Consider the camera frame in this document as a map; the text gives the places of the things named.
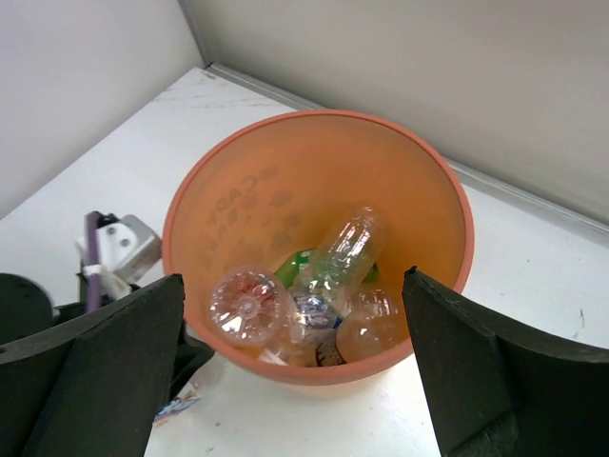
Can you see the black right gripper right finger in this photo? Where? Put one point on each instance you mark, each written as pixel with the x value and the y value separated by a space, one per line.
pixel 497 387

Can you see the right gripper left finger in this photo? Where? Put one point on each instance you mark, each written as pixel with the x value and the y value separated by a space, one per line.
pixel 92 386

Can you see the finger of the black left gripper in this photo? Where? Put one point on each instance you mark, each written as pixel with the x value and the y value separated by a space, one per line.
pixel 191 354

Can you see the clear bottle red label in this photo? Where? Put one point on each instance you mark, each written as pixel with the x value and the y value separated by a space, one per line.
pixel 248 307

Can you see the green plastic bottle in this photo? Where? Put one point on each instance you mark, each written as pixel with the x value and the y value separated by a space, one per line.
pixel 299 261

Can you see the clear bottle blue white label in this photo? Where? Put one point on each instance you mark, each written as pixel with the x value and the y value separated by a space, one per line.
pixel 309 319

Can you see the clear bottle black cap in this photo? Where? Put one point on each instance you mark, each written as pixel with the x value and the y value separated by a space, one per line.
pixel 374 325

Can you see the small clear water bottle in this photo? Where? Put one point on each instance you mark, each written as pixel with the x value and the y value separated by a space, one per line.
pixel 348 252

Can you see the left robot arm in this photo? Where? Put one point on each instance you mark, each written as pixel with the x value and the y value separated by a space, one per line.
pixel 26 309

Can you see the orange plastic bin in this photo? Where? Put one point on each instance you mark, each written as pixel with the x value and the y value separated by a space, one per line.
pixel 279 185

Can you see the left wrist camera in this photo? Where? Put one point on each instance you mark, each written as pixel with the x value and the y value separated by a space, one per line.
pixel 116 252

